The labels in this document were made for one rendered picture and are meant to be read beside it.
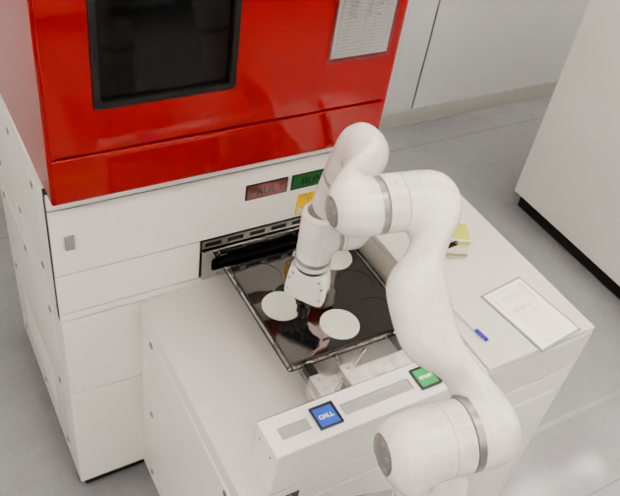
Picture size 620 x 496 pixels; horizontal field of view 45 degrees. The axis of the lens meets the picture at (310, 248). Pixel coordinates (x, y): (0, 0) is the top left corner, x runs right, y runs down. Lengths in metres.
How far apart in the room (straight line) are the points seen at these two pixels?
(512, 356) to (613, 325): 1.75
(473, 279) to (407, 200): 0.80
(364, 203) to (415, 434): 0.36
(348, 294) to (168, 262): 0.46
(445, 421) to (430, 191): 0.36
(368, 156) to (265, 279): 0.74
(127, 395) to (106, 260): 0.55
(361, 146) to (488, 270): 0.83
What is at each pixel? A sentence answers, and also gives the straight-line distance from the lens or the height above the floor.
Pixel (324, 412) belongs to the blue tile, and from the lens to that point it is 1.62.
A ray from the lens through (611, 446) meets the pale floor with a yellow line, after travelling 3.12.
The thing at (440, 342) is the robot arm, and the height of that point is 1.41.
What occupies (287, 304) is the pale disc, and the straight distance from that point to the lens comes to 1.89.
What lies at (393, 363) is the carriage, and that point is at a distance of 1.85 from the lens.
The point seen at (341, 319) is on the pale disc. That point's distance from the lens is 1.89.
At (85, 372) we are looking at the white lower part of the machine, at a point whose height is 0.60.
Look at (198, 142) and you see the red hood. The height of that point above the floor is 1.32.
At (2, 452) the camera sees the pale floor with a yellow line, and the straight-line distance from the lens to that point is 2.75.
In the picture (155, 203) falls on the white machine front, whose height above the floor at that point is 1.13.
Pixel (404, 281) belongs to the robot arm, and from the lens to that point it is 1.20.
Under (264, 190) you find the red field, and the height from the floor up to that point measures 1.10.
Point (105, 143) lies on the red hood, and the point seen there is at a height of 1.36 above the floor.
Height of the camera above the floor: 2.27
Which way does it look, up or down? 42 degrees down
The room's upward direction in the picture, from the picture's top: 10 degrees clockwise
